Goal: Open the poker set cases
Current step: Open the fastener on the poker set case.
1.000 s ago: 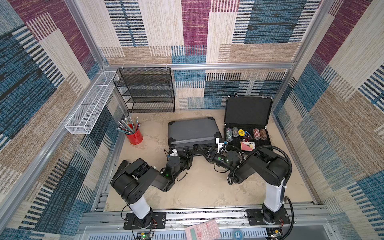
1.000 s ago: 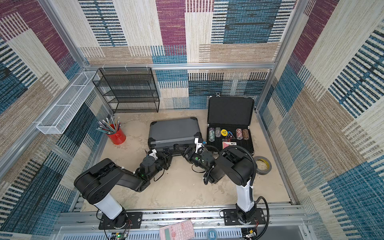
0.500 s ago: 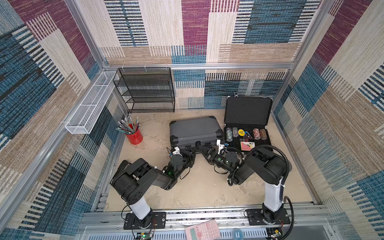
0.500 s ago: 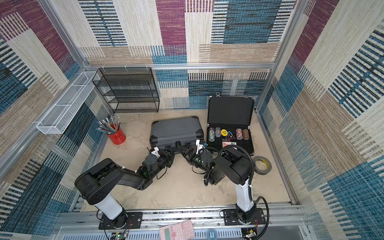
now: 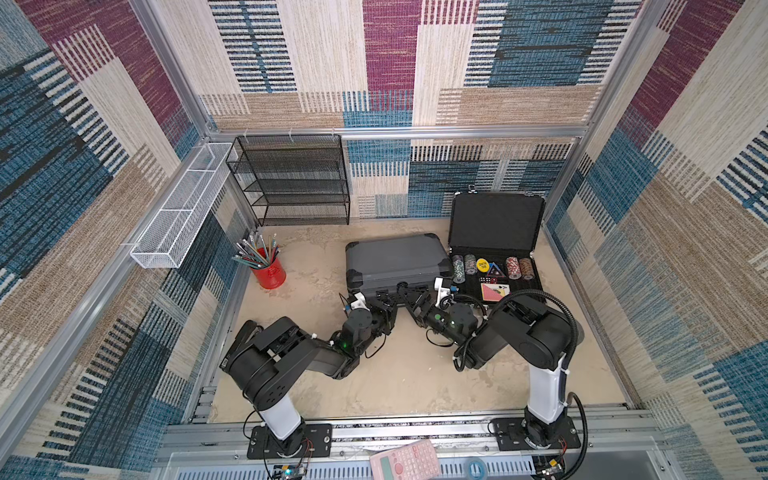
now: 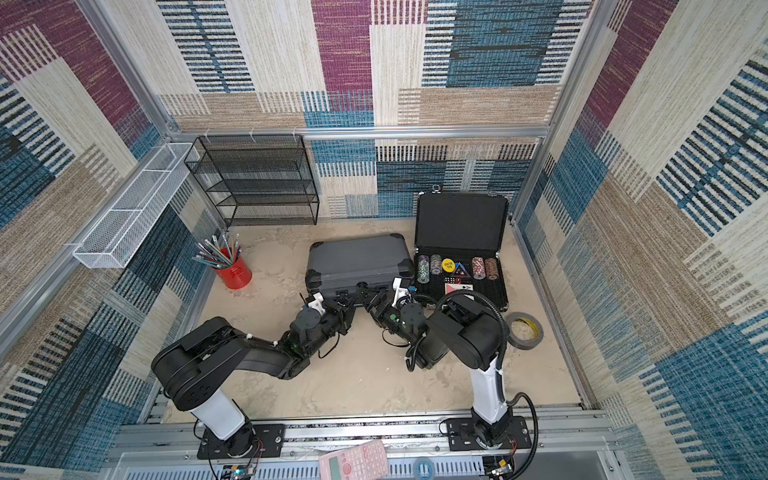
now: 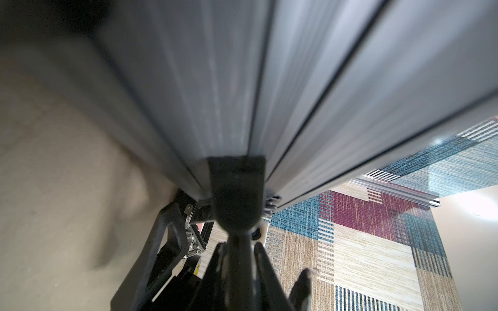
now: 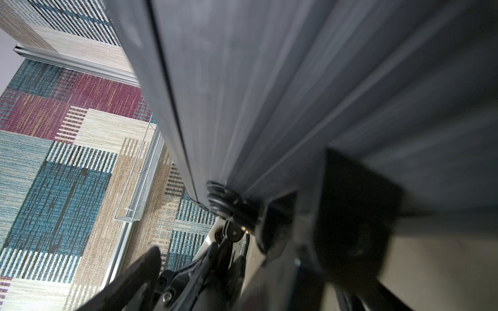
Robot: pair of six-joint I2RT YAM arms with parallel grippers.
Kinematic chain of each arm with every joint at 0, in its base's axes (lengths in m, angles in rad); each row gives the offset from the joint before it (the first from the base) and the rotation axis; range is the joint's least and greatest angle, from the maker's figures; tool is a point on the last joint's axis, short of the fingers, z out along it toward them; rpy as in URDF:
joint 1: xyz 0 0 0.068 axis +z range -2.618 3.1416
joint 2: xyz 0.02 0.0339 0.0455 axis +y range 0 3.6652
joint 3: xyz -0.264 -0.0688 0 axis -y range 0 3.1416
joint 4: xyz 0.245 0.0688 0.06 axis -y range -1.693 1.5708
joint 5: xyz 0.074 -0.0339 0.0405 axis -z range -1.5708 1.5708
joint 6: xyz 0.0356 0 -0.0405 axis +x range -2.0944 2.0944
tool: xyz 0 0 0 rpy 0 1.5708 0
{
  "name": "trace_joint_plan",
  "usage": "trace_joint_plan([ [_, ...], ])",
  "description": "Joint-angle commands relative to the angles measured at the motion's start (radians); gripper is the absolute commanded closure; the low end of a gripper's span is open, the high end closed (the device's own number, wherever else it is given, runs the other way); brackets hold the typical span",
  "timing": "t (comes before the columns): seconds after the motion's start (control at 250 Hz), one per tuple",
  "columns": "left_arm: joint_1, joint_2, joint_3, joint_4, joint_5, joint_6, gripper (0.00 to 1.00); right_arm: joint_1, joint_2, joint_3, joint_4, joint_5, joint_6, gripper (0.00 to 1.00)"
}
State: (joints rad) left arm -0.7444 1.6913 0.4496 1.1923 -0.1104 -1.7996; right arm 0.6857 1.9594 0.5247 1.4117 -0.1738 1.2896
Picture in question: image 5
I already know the black mesh shelf rack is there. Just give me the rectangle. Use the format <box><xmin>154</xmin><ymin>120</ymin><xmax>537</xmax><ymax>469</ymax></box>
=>
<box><xmin>227</xmin><ymin>135</ymin><xmax>351</xmax><ymax>227</ymax></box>

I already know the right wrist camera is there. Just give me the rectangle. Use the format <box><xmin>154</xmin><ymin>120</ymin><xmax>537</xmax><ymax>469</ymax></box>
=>
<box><xmin>434</xmin><ymin>277</ymin><xmax>454</xmax><ymax>310</ymax></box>

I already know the brown poker chip stack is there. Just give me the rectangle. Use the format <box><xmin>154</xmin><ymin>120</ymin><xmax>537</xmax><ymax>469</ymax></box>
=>
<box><xmin>519</xmin><ymin>258</ymin><xmax>536</xmax><ymax>281</ymax></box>

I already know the grey poker chip stack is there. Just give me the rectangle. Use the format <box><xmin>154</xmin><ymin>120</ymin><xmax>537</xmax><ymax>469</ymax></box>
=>
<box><xmin>464</xmin><ymin>254</ymin><xmax>478</xmax><ymax>276</ymax></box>

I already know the pink calculator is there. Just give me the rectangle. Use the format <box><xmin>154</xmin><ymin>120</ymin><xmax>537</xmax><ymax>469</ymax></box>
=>
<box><xmin>369</xmin><ymin>439</ymin><xmax>441</xmax><ymax>480</ymax></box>

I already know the yellow dealer button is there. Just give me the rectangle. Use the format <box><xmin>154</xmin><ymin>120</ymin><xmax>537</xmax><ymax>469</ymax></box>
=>
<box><xmin>476</xmin><ymin>258</ymin><xmax>490</xmax><ymax>273</ymax></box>

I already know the black poker set case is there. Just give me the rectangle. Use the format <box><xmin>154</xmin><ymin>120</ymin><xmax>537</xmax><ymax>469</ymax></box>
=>
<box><xmin>448</xmin><ymin>192</ymin><xmax>545</xmax><ymax>305</ymax></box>

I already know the red poker chip stack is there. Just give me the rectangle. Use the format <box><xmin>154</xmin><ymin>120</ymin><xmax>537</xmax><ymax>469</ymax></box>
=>
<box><xmin>505</xmin><ymin>257</ymin><xmax>522</xmax><ymax>280</ymax></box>

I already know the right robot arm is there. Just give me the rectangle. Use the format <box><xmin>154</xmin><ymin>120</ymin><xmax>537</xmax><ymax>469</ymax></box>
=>
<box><xmin>398</xmin><ymin>283</ymin><xmax>580</xmax><ymax>449</ymax></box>

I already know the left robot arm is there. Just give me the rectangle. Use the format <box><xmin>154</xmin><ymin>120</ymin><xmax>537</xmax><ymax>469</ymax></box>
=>
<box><xmin>220</xmin><ymin>293</ymin><xmax>398</xmax><ymax>446</ymax></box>

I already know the grey poker set case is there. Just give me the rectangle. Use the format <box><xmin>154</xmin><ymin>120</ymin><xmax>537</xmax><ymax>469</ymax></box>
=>
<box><xmin>345</xmin><ymin>233</ymin><xmax>453</xmax><ymax>298</ymax></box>

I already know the red metal pencil bucket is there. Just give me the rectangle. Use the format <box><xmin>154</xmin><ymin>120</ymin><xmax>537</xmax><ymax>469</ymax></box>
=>
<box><xmin>251</xmin><ymin>251</ymin><xmax>287</xmax><ymax>290</ymax></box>

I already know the pink playing card deck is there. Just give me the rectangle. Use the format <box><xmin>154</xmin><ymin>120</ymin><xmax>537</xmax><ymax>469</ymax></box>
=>
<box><xmin>480</xmin><ymin>283</ymin><xmax>511</xmax><ymax>303</ymax></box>

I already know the white mesh wall basket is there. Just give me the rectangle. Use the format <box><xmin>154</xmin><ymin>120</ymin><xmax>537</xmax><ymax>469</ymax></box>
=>
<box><xmin>130</xmin><ymin>143</ymin><xmax>232</xmax><ymax>269</ymax></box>

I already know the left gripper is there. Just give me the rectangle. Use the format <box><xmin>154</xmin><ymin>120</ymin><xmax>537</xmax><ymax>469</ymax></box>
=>
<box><xmin>354</xmin><ymin>294</ymin><xmax>402</xmax><ymax>362</ymax></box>

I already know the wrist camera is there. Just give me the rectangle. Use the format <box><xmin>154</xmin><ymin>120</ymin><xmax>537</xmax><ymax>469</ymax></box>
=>
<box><xmin>346</xmin><ymin>292</ymin><xmax>369</xmax><ymax>313</ymax></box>
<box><xmin>434</xmin><ymin>277</ymin><xmax>454</xmax><ymax>310</ymax></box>

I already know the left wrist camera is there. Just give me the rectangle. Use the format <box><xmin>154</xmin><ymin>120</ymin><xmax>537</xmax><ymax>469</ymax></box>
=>
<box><xmin>346</xmin><ymin>292</ymin><xmax>369</xmax><ymax>313</ymax></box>

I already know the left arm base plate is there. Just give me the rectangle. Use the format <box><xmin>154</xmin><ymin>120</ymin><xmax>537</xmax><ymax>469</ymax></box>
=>
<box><xmin>246</xmin><ymin>423</ymin><xmax>333</xmax><ymax>460</ymax></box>

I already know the blue tape roll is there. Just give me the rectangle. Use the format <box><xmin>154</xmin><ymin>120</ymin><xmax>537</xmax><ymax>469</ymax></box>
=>
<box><xmin>464</xmin><ymin>457</ymin><xmax>488</xmax><ymax>480</ymax></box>

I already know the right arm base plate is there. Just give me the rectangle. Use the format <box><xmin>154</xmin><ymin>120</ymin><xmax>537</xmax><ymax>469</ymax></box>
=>
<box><xmin>488</xmin><ymin>415</ymin><xmax>582</xmax><ymax>451</ymax></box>

